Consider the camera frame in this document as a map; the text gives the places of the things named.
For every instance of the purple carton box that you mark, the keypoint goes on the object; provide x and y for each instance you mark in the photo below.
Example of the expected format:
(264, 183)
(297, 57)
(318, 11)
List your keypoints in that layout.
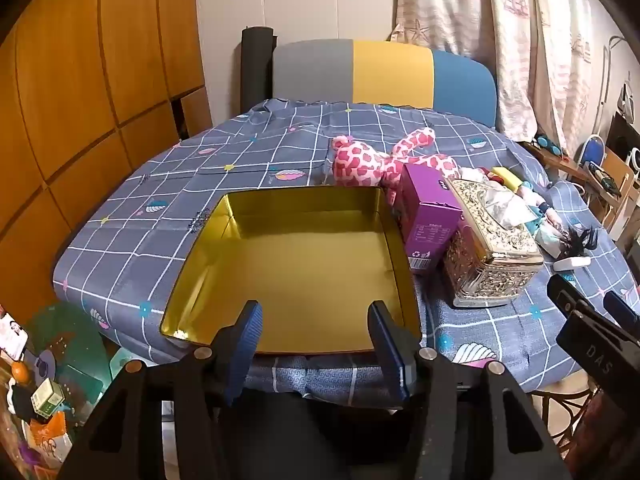
(430, 220)

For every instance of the wooden wardrobe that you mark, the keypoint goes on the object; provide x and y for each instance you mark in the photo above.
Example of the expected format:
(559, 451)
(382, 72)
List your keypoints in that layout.
(75, 85)

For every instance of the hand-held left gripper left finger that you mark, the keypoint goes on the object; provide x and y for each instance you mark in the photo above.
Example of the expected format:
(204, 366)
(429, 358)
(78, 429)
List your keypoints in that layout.
(247, 345)

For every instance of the gold tin box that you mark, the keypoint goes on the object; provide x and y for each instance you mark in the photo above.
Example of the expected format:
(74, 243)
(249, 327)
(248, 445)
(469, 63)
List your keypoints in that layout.
(300, 270)

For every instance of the grey yellow blue chair back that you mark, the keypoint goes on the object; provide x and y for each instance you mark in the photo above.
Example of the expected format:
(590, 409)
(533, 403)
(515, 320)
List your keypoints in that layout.
(390, 75)

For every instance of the black rolled mat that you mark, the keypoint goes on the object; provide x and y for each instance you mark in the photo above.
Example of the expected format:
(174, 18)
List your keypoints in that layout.
(255, 70)

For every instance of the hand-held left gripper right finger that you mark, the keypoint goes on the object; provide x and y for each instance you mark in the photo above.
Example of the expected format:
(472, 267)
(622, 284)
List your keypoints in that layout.
(387, 350)

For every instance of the white sock blue stripe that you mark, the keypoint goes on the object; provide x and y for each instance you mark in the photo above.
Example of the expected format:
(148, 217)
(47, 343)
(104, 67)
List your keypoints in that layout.
(472, 174)

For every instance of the orange paper bag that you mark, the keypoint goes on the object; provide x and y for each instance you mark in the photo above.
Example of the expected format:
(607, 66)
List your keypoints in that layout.
(50, 437)

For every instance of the bent metal lamp pole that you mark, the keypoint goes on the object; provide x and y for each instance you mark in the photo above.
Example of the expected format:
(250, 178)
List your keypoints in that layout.
(606, 75)

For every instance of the small green box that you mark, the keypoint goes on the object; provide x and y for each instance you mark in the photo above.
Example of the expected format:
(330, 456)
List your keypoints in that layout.
(47, 397)

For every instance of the pink spotted plush toy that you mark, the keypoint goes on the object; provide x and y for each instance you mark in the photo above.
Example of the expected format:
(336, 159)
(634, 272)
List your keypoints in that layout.
(360, 160)

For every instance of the yellow cloth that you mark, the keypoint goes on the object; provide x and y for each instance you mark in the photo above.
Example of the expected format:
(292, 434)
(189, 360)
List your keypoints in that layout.
(511, 179)

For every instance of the patterned curtain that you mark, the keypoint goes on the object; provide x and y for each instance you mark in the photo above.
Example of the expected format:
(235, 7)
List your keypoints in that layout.
(450, 0)

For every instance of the white towel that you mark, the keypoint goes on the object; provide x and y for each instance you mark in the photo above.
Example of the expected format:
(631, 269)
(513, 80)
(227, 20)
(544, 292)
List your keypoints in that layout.
(572, 263)

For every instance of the blue metal chair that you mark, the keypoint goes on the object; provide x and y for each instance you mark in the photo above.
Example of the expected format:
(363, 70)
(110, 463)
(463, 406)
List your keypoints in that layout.
(593, 149)

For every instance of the wooden side desk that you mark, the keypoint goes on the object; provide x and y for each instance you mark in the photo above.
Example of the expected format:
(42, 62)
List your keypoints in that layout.
(555, 160)

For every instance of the photo card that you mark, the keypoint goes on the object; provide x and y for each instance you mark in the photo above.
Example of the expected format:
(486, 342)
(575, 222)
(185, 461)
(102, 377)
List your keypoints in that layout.
(12, 335)

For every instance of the white round appliance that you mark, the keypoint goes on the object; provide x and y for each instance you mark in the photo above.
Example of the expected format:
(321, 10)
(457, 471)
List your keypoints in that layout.
(633, 157)

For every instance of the green plastic mat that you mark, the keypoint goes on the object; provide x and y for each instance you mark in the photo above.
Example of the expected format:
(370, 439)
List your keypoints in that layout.
(65, 340)

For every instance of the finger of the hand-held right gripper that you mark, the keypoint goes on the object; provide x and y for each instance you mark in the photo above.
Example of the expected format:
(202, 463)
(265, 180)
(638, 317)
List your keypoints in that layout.
(622, 312)
(567, 294)

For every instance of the teal round gadget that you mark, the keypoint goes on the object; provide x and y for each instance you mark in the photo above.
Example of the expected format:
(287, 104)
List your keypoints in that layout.
(545, 142)

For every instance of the blue checked tablecloth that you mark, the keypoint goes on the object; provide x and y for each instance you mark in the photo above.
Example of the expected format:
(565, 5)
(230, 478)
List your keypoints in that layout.
(150, 170)

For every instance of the black beaded hairpiece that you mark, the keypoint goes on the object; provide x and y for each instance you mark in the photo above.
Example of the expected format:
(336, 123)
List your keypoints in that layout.
(580, 240)

